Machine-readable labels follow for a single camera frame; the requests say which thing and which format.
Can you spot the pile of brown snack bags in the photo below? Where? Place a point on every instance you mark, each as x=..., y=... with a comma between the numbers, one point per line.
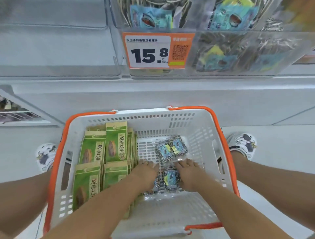
x=12, y=110

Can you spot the person's leg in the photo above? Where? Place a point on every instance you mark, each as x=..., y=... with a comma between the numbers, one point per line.
x=19, y=202
x=283, y=187

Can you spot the sunflower seed packets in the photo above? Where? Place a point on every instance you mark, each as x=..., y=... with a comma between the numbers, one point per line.
x=221, y=49

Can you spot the person's shoe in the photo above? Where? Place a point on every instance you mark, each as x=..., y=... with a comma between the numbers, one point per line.
x=242, y=145
x=45, y=157

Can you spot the white orange shopping basket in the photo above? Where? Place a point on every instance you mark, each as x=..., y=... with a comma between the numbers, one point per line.
x=152, y=120

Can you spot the pile of seed packets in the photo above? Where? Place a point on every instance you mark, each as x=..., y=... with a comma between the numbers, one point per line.
x=167, y=150

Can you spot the person's left shoe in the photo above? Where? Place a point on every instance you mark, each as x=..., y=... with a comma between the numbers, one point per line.
x=45, y=157

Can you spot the person's left leg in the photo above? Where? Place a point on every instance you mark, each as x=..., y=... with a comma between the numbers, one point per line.
x=19, y=202

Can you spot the white store shelf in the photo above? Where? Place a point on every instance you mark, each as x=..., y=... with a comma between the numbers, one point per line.
x=172, y=93

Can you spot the person's right leg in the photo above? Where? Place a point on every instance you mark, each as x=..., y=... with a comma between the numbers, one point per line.
x=283, y=187

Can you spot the person's left forearm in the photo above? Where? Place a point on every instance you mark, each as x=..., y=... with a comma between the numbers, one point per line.
x=98, y=211

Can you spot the person's right forearm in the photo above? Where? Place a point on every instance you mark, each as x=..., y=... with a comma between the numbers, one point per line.
x=241, y=214

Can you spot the person's right hand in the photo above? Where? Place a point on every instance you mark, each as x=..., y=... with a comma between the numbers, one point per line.
x=192, y=177

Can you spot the orange white price tag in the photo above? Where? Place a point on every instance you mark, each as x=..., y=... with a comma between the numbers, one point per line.
x=147, y=53

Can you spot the empty clear plastic bin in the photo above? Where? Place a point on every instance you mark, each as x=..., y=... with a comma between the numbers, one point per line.
x=61, y=49

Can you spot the person's left hand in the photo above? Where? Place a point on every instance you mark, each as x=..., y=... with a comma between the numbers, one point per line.
x=147, y=174

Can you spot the person's right shoe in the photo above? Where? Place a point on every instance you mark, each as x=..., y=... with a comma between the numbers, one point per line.
x=242, y=145

